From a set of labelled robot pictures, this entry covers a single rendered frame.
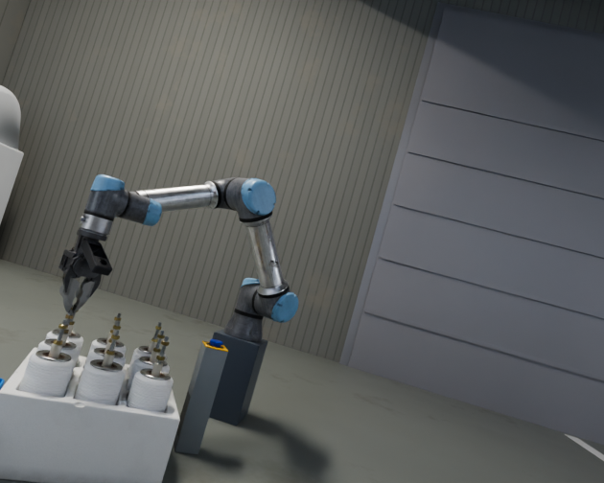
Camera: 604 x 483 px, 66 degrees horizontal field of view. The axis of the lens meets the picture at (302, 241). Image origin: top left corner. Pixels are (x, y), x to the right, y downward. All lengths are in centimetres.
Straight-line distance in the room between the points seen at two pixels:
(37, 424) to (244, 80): 355
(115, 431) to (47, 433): 14
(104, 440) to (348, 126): 331
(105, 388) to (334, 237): 287
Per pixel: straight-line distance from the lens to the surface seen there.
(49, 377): 121
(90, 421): 121
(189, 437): 150
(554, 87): 441
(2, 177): 434
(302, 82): 423
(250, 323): 178
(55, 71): 509
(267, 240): 158
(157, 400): 123
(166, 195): 151
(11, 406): 121
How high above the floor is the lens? 59
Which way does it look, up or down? 4 degrees up
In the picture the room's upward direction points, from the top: 16 degrees clockwise
